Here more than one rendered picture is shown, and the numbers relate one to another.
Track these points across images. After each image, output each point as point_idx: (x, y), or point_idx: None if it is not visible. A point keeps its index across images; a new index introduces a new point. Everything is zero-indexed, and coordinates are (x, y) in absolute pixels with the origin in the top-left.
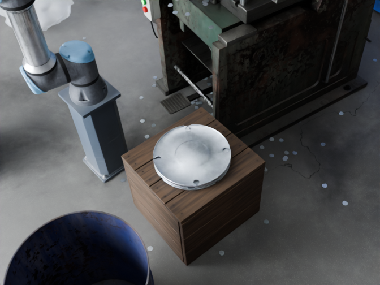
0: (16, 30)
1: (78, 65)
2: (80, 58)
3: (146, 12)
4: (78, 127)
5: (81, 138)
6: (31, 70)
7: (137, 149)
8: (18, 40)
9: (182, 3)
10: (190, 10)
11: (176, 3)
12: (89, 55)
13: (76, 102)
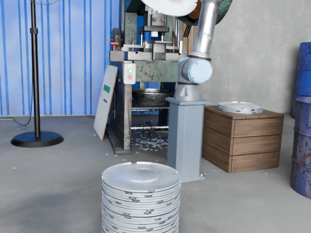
0: (214, 20)
1: None
2: None
3: (129, 80)
4: (189, 131)
5: (186, 145)
6: (209, 56)
7: (228, 114)
8: (211, 30)
9: (146, 67)
10: (156, 67)
11: (139, 71)
12: None
13: (197, 98)
